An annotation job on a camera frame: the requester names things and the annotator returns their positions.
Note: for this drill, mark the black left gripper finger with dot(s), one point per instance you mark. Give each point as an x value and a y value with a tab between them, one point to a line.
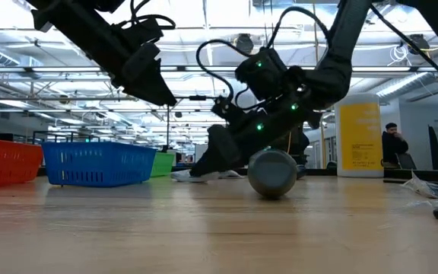
146	76

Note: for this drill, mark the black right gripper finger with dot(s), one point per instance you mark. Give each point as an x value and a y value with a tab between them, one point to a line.
223	148

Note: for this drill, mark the dark grey deodorant bottle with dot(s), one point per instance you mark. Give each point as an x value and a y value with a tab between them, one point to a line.
272	173

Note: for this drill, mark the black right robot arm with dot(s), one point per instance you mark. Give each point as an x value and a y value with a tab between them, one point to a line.
337	64

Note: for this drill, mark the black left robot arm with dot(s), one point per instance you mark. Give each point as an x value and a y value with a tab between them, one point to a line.
78	26

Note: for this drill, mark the white blue toothpaste tube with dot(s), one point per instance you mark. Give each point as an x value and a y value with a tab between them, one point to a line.
183	176

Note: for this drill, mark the green plastic basket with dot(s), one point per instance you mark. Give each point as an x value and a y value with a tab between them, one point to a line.
162	164

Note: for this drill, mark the white wipes canister yellow label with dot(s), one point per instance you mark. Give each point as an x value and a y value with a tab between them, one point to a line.
359	137

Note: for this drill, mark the round black ceiling fixture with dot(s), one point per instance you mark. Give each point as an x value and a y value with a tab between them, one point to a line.
245	42
419	42

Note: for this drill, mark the blue plastic basket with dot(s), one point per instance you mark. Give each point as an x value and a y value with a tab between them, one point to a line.
97	163

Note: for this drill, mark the person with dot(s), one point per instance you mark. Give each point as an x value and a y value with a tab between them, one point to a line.
392	146

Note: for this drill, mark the red plastic basket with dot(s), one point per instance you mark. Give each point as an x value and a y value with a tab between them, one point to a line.
6	163

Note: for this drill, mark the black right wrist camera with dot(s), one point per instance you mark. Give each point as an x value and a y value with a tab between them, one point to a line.
227	109

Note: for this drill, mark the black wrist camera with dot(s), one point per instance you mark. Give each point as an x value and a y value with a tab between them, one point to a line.
143	32
227	109

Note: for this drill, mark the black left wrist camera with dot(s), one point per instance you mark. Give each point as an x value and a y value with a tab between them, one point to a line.
143	32

